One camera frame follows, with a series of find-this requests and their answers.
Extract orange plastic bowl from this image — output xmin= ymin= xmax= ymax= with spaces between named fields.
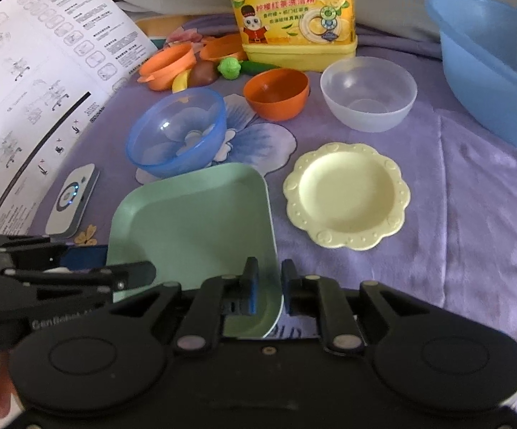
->
xmin=243 ymin=68 xmax=310 ymax=122

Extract clear plastic bowl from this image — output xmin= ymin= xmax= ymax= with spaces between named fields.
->
xmin=319 ymin=56 xmax=418 ymax=133

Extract yellow detergent bottle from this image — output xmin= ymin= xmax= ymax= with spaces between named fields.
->
xmin=231 ymin=0 xmax=357 ymax=73

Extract blue plastic basin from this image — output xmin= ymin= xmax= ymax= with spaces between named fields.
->
xmin=425 ymin=0 xmax=517 ymax=147

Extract green toy vegetable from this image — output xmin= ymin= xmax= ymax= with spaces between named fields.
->
xmin=218 ymin=57 xmax=277 ymax=80

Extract white small device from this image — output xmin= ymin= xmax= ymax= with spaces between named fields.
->
xmin=45 ymin=164 xmax=99 ymax=238

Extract brown toy fruit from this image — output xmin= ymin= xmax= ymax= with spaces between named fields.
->
xmin=188 ymin=60 xmax=220 ymax=88

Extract yellow toy banana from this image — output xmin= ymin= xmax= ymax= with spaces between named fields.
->
xmin=171 ymin=70 xmax=190 ymax=93

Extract pale yellow scalloped plate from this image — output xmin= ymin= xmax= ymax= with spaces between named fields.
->
xmin=283 ymin=142 xmax=411 ymax=251

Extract purple floral cloth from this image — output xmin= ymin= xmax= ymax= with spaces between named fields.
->
xmin=0 ymin=13 xmax=517 ymax=425

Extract green square plate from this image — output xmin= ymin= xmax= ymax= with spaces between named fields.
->
xmin=107 ymin=163 xmax=283 ymax=338

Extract white instruction sheet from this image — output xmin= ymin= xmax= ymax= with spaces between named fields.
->
xmin=0 ymin=0 xmax=156 ymax=235

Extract orange toy cup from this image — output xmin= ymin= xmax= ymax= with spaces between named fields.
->
xmin=199 ymin=33 xmax=248 ymax=63
xmin=137 ymin=43 xmax=196 ymax=91

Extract blue translucent bowl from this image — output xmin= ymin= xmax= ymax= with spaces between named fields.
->
xmin=125 ymin=87 xmax=227 ymax=178

